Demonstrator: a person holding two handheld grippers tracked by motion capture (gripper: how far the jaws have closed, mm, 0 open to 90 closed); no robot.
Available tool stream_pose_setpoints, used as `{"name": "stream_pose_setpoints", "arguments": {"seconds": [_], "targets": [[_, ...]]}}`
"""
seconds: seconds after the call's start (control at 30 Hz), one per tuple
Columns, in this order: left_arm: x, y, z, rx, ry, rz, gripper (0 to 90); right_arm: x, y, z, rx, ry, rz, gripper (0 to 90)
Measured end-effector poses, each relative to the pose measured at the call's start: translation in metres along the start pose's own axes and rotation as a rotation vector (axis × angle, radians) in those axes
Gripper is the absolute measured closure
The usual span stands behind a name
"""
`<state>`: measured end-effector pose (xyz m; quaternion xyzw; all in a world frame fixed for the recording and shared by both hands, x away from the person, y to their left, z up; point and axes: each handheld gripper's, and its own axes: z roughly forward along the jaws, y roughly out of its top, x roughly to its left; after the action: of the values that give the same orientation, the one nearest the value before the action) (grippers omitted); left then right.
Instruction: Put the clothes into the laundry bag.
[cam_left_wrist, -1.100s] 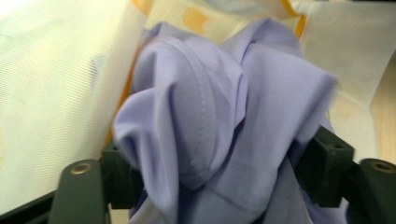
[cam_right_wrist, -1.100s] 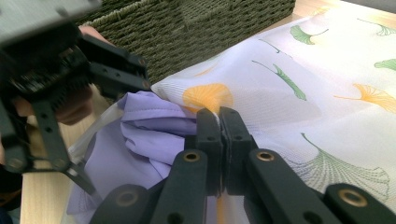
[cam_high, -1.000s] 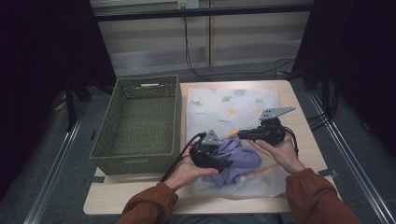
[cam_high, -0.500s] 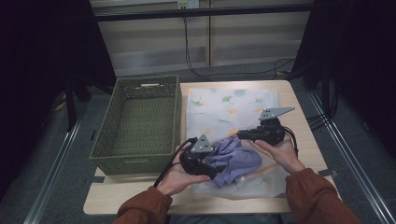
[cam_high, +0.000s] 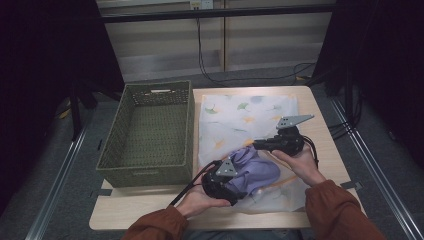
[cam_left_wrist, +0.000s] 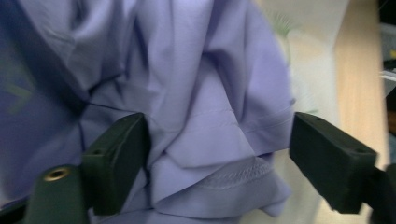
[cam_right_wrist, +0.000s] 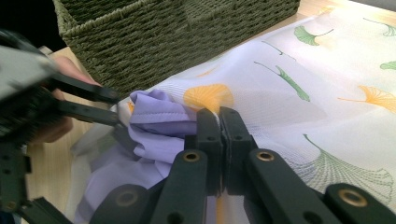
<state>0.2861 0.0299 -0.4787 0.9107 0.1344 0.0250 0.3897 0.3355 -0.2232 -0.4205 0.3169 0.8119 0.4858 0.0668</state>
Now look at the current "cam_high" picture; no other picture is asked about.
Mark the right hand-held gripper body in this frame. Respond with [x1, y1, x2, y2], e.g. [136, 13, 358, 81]
[271, 114, 315, 158]

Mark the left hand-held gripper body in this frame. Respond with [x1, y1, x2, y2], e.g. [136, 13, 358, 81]
[200, 158, 241, 205]

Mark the purple cloth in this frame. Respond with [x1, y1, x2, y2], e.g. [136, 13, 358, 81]
[227, 145, 282, 198]

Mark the white floral mesh laundry bag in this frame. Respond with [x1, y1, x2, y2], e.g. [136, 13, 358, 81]
[198, 94, 311, 214]

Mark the green woven basket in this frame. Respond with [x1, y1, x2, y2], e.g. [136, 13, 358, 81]
[95, 79, 196, 188]

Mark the person's left hand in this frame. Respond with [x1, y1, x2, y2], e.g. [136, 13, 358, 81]
[175, 173, 234, 219]

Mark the person's right hand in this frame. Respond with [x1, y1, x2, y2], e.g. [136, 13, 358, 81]
[271, 143, 327, 188]

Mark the black curtain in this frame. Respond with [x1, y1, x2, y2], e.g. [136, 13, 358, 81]
[313, 0, 424, 169]
[0, 0, 126, 214]

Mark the black horizontal bar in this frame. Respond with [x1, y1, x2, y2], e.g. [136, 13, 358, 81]
[99, 4, 336, 24]

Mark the white power outlet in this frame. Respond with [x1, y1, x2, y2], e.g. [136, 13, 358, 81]
[189, 0, 214, 10]

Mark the right hand-held gripper cable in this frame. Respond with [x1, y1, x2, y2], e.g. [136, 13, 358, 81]
[300, 134, 320, 168]

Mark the hand-held gripper cable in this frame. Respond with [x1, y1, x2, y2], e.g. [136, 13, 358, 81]
[300, 134, 320, 168]
[169, 160, 222, 207]

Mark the left hand-held gripper cable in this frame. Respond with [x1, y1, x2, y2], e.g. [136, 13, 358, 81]
[169, 160, 222, 207]

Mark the bundle of black floor cables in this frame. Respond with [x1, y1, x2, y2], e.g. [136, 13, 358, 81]
[327, 94, 365, 141]

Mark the grey table bracket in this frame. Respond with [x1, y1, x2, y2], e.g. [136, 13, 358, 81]
[339, 180, 364, 191]
[89, 188, 114, 198]

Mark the metal floor rail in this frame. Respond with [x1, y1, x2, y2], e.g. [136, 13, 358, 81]
[24, 128, 90, 240]
[329, 96, 424, 240]

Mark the black hanging wall cable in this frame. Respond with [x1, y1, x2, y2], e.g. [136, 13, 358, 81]
[195, 17, 317, 85]

